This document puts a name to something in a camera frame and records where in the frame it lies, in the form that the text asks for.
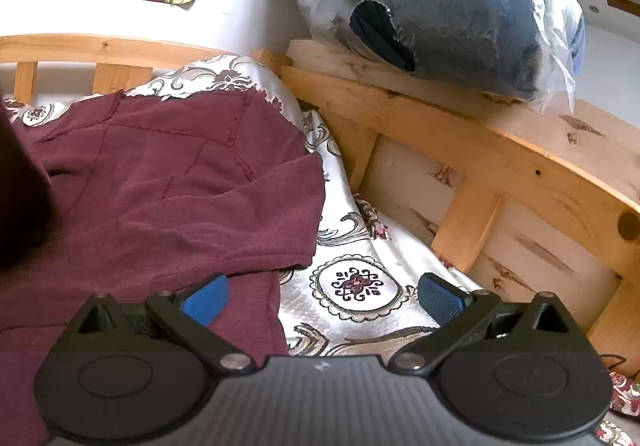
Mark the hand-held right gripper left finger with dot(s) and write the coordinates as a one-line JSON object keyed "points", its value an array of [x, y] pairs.
{"points": [[207, 302]]}

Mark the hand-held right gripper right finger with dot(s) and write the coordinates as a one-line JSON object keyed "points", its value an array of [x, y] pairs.
{"points": [[442, 303]]}

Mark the maroon shirt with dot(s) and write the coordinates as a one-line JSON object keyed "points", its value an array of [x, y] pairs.
{"points": [[150, 186]]}

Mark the plastic bag of dark clothes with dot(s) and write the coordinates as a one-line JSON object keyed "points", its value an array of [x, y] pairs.
{"points": [[450, 1]]}

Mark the white floral bedspread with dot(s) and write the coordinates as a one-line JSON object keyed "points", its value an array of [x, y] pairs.
{"points": [[360, 246]]}

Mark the dark cloth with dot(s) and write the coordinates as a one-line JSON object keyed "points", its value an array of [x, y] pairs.
{"points": [[25, 206]]}

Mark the wooden bed frame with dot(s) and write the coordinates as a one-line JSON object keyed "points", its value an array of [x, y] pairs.
{"points": [[450, 136]]}

